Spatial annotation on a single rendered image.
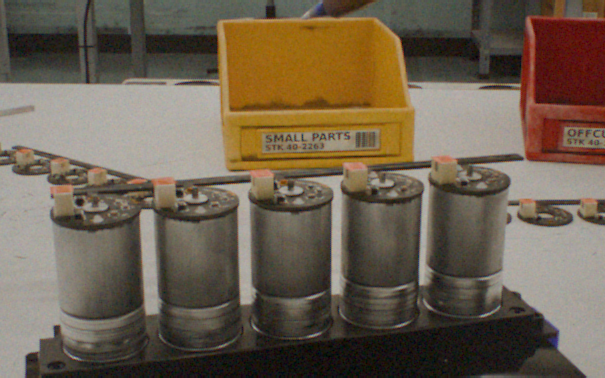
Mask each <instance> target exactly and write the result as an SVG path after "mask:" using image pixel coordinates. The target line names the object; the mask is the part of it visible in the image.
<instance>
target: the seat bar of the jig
mask: <svg viewBox="0 0 605 378"><path fill-rule="evenodd" d="M422 302H423V284H422V285H419V295H418V318H417V319H416V320H415V321H414V322H412V323H410V324H408V325H404V327H400V328H395V329H368V328H362V327H358V325H355V324H352V323H349V322H347V321H345V320H344V319H342V318H341V317H340V315H339V294H335V295H331V328H330V329H329V330H328V331H327V332H325V333H323V334H321V335H319V336H316V337H311V338H307V339H299V340H283V339H275V338H270V337H267V336H264V335H261V334H258V333H257V332H255V331H254V330H253V329H252V328H251V303H248V304H240V313H242V336H241V337H239V338H238V339H237V340H236V341H235V342H233V343H231V344H229V345H227V347H224V348H220V349H216V350H211V351H200V352H192V351H181V350H177V349H173V348H170V346H168V345H166V344H163V343H162V342H161V341H160V340H159V327H158V314H152V315H147V328H148V345H147V346H146V349H145V350H142V351H141V352H140V353H138V354H136V355H134V356H132V357H130V358H127V359H124V360H119V361H114V362H106V363H89V362H81V361H77V360H74V359H71V358H69V357H68V356H66V355H65V354H64V350H63V339H61V327H60V324H58V325H54V326H53V332H54V338H46V339H40V378H265V377H272V376H281V375H289V374H298V373H305V372H313V371H322V370H329V369H338V368H346V367H355V366H362V364H371V363H379V362H387V361H395V360H403V359H412V358H419V357H428V356H436V355H444V354H452V353H460V352H469V351H476V350H485V349H491V348H493V347H501V346H509V345H517V344H526V343H532V342H533V334H534V322H535V313H534V312H532V311H531V309H530V308H529V307H528V306H527V305H526V304H525V303H524V302H521V301H520V300H519V299H518V298H517V297H516V296H515V295H514V294H513V293H512V292H511V291H510V289H509V288H507V287H506V286H505V285H504V284H503V286H501V301H500V310H499V311H498V312H497V313H495V314H493V315H490V316H487V317H481V318H455V317H449V316H445V315H440V314H438V313H435V312H433V311H431V310H429V309H428V307H427V306H426V305H424V304H423V303H422Z"/></svg>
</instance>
